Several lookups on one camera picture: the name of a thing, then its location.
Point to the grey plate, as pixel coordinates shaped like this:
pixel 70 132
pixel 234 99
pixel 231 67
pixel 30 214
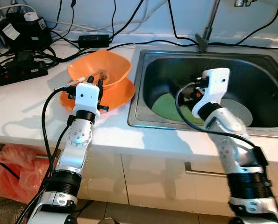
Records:
pixel 239 112

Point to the orange plastic plate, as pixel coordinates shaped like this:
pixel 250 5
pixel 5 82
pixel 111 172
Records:
pixel 120 95

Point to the small black power adapter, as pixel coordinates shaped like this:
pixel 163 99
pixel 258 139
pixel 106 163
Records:
pixel 94 40

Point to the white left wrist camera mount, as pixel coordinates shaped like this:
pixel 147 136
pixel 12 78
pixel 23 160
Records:
pixel 86 95

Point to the black power strip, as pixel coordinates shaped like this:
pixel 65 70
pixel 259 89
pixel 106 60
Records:
pixel 17 74

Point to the spoon in bowl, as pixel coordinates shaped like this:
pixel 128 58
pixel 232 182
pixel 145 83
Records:
pixel 96 73

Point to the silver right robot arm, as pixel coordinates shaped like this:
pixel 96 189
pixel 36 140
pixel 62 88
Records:
pixel 227 135

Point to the red plastic bag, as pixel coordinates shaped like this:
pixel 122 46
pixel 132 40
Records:
pixel 12 172

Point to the black charger with labels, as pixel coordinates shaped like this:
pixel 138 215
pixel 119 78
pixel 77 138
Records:
pixel 24 32

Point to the green plate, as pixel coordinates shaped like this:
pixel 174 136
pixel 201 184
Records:
pixel 164 107

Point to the orange plastic bowl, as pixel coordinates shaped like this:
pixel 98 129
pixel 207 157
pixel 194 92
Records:
pixel 115 65

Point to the metal wall valve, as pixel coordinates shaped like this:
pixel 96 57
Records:
pixel 243 2

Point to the metal faucet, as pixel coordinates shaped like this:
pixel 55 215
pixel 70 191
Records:
pixel 203 43

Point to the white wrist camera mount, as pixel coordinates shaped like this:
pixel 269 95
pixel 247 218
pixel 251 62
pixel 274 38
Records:
pixel 216 86
pixel 86 95

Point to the stainless steel sink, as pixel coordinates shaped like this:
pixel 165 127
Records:
pixel 255 74

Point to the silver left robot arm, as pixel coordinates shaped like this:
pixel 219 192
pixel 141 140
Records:
pixel 78 135

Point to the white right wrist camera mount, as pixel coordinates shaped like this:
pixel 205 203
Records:
pixel 216 86

